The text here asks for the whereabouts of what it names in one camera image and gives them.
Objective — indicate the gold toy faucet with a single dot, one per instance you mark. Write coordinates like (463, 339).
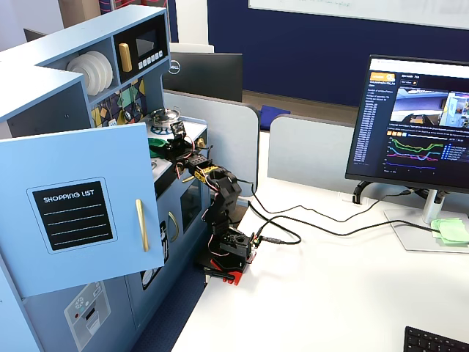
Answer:
(200, 142)

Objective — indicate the grey desk divider panel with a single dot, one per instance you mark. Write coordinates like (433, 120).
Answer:
(227, 139)
(311, 150)

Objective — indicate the black shopping list sticker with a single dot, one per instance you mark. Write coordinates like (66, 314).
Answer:
(72, 215)

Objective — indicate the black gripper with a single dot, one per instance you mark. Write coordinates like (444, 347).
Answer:
(167, 147)

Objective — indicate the black keyboard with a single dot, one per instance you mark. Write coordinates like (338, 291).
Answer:
(436, 341)

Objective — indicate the green recipient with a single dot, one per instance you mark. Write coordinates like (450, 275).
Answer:
(157, 151)

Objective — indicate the black toy microwave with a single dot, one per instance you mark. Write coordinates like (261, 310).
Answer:
(141, 47)

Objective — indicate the black Dell monitor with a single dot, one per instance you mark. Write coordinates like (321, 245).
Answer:
(205, 75)

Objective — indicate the green sticky note pad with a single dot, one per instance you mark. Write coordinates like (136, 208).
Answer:
(451, 231)

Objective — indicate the silver monitor stand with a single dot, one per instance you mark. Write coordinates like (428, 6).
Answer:
(428, 223)

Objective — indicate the blue toy fridge door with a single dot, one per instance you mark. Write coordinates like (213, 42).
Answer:
(80, 205)

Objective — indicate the silver toy pot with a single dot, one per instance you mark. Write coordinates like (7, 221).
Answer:
(165, 116)

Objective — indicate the brown cardboard box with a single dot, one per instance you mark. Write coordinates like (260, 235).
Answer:
(84, 11)

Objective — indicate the red table clamp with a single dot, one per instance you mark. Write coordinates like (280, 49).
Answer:
(231, 273)

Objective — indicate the white whiteboard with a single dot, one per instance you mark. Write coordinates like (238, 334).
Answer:
(359, 11)

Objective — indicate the computer monitor with dashboard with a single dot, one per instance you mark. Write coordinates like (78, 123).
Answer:
(410, 124)

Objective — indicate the white toy plate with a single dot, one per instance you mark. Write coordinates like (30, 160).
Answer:
(89, 75)
(78, 73)
(100, 71)

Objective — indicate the blue toy kitchen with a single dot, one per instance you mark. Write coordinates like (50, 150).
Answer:
(73, 91)

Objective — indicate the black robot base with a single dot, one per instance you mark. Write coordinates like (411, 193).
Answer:
(234, 245)

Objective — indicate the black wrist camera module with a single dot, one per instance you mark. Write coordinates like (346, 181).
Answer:
(177, 129)

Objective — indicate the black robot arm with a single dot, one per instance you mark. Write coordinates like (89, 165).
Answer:
(223, 190)

